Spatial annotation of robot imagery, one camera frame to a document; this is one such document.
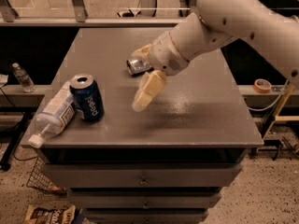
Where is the crushed silver can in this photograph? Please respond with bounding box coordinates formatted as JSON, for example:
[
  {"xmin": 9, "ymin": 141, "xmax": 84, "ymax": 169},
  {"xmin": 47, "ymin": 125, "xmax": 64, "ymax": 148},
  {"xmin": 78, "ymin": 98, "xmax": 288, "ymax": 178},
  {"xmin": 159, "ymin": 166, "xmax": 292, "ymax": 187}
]
[{"xmin": 126, "ymin": 59, "xmax": 152, "ymax": 76}]

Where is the metal railing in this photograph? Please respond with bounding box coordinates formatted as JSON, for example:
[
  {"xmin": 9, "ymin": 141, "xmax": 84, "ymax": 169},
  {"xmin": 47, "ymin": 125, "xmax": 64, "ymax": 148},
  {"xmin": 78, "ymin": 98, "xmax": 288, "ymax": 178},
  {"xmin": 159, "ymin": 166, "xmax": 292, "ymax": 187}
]
[{"xmin": 0, "ymin": 0, "xmax": 196, "ymax": 28}]

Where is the blue pepsi can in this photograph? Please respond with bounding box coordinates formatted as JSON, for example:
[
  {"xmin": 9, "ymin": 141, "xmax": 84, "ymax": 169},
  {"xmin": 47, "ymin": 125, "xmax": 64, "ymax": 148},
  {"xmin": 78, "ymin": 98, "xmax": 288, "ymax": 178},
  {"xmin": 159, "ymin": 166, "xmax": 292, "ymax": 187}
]
[{"xmin": 70, "ymin": 74, "xmax": 104, "ymax": 122}]

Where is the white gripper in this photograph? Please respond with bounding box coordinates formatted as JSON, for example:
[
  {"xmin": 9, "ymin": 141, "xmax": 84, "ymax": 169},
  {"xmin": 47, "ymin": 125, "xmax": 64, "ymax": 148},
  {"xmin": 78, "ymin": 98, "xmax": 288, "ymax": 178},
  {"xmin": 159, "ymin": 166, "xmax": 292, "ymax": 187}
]
[{"xmin": 131, "ymin": 32, "xmax": 189, "ymax": 112}]

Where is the roll of tape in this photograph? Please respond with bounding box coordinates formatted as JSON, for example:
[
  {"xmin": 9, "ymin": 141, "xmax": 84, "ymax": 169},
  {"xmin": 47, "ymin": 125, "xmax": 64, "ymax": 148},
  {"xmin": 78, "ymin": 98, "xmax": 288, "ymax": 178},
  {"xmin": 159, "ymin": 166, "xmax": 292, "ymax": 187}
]
[{"xmin": 253, "ymin": 78, "xmax": 272, "ymax": 93}]

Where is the wire basket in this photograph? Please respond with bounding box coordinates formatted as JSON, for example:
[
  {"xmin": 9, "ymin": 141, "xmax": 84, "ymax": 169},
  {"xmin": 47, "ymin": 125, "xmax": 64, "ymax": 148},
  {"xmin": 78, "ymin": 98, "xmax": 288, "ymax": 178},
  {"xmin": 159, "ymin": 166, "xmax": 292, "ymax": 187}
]
[{"xmin": 26, "ymin": 159, "xmax": 66, "ymax": 195}]

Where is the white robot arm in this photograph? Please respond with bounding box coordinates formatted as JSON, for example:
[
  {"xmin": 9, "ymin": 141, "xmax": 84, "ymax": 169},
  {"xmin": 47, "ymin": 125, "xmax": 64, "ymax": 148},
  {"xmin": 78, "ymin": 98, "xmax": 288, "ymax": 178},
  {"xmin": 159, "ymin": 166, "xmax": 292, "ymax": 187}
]
[{"xmin": 132, "ymin": 0, "xmax": 299, "ymax": 112}]

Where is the grey drawer cabinet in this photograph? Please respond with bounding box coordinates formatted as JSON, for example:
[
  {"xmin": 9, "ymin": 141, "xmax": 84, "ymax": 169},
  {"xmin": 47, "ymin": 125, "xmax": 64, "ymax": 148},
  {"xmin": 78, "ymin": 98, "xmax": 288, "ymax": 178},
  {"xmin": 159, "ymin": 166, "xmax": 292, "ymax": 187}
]
[{"xmin": 37, "ymin": 28, "xmax": 263, "ymax": 224}]

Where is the small water bottle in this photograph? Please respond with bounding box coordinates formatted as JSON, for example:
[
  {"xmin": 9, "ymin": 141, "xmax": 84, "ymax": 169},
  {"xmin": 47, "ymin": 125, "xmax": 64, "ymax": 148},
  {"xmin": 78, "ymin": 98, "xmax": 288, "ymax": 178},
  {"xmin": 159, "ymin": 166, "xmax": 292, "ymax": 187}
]
[{"xmin": 12, "ymin": 63, "xmax": 35, "ymax": 93}]

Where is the snack bag on floor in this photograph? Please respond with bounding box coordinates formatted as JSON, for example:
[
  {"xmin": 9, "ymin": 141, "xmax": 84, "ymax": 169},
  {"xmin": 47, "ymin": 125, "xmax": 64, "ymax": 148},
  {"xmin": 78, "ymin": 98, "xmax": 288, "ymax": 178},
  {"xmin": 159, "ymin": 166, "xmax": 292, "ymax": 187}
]
[{"xmin": 23, "ymin": 205, "xmax": 82, "ymax": 224}]

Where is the clear plastic bottle blue label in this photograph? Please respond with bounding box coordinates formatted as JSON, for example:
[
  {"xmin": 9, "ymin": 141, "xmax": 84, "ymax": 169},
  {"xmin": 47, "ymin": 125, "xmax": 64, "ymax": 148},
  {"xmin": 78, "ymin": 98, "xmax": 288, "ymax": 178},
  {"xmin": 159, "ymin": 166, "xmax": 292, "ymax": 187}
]
[{"xmin": 28, "ymin": 80, "xmax": 76, "ymax": 148}]

